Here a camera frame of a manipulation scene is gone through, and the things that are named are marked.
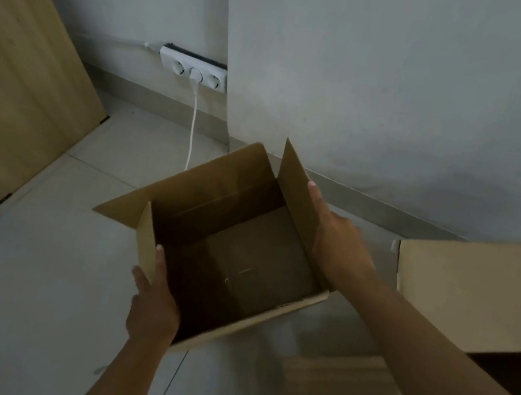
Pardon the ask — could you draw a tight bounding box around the large brown cardboard box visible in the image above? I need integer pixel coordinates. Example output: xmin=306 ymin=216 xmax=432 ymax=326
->
xmin=366 ymin=214 xmax=521 ymax=395

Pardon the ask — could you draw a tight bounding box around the person's right forearm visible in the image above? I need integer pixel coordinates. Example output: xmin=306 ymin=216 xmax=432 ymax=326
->
xmin=320 ymin=269 xmax=521 ymax=395

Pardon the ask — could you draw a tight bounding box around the person's left hand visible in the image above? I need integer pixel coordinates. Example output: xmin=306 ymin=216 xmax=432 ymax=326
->
xmin=120 ymin=242 xmax=193 ymax=348

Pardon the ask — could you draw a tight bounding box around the light wooden cabinet panel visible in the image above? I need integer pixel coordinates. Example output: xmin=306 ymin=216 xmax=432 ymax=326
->
xmin=0 ymin=0 xmax=129 ymax=222

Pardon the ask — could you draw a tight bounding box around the person's right hand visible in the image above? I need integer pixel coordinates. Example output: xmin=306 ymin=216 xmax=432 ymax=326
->
xmin=290 ymin=180 xmax=393 ymax=299

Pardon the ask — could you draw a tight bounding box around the grey skirting board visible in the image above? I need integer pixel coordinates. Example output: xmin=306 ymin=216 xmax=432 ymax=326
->
xmin=62 ymin=60 xmax=486 ymax=250

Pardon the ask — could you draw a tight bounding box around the white plug with cable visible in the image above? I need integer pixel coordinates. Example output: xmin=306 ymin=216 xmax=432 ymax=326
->
xmin=171 ymin=67 xmax=209 ymax=173

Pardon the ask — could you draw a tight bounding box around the person's left forearm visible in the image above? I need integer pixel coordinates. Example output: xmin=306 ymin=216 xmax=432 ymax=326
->
xmin=76 ymin=325 xmax=177 ymax=395

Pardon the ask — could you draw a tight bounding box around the white power strip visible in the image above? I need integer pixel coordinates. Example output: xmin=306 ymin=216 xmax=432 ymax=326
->
xmin=154 ymin=41 xmax=233 ymax=95

